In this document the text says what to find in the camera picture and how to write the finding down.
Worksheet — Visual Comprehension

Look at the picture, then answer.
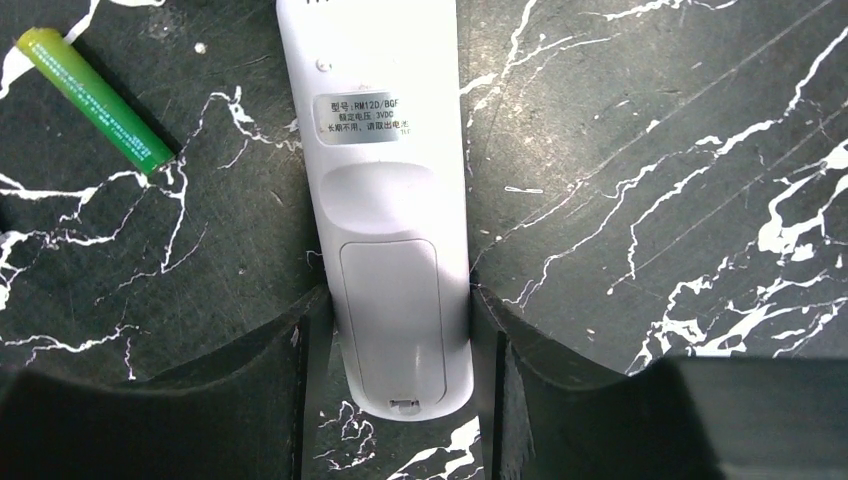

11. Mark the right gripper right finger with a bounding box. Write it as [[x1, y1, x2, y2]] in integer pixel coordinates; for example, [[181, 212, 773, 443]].
[[469, 286, 847, 479]]

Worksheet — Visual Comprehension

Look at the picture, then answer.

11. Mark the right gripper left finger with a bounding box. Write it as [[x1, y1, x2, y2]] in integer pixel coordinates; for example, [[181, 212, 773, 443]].
[[1, 285, 334, 479]]

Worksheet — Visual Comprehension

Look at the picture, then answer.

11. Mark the white battery cover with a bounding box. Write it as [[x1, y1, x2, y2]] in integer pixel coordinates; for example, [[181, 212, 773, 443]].
[[340, 239, 447, 422]]

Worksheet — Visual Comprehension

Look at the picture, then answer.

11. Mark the white remote control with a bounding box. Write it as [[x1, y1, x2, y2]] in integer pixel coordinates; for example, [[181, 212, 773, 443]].
[[276, 1, 474, 418]]

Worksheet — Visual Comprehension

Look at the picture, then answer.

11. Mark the green battery centre left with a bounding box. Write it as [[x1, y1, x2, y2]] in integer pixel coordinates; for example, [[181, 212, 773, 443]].
[[16, 27, 176, 175]]

